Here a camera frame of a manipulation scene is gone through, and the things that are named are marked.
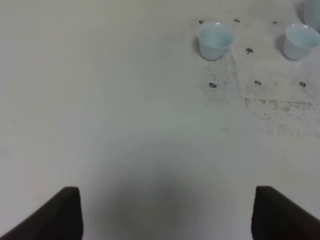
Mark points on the light blue teacup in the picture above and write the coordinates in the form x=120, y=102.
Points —
x=299, y=40
x=214, y=39

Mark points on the left light blue teacup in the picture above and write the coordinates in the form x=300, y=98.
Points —
x=214, y=39

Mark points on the light blue porcelain teapot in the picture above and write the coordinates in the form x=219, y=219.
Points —
x=311, y=14

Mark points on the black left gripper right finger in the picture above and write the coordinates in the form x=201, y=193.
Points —
x=276, y=217

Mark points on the right light blue teacup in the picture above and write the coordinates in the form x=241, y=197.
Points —
x=299, y=40

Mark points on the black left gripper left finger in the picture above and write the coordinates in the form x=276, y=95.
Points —
x=60, y=218

